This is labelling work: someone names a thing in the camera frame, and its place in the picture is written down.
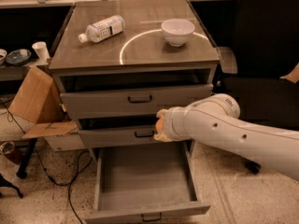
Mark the grey drawer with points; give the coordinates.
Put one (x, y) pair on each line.
(118, 131)
(133, 94)
(145, 184)

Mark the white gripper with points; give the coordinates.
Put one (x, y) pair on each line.
(168, 124)

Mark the grey middle drawer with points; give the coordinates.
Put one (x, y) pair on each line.
(118, 131)

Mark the white bowl at left edge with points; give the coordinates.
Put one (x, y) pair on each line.
(3, 55)

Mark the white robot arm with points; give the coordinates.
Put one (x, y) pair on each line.
(215, 122)

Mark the grey bottom drawer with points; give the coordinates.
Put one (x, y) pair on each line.
(145, 184)

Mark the grey top drawer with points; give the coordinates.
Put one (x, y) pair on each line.
(133, 94)

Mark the orange fruit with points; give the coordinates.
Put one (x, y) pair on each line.
(159, 125)

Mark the clear plastic bottle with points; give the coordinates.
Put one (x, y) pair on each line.
(103, 29)

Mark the white ceramic bowl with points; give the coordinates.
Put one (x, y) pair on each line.
(177, 31)

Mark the white paper cup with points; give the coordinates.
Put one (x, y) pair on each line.
(41, 50)

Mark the brown cup on floor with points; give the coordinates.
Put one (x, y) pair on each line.
(11, 152)

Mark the black stand leg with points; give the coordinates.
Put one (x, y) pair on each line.
(25, 160)

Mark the black office chair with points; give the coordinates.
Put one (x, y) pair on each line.
(265, 43)

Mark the brown cardboard box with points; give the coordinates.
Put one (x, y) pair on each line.
(38, 101)

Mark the grey drawer cabinet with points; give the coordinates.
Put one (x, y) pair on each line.
(140, 48)

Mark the dark blue bowl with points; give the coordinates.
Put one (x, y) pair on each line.
(18, 57)

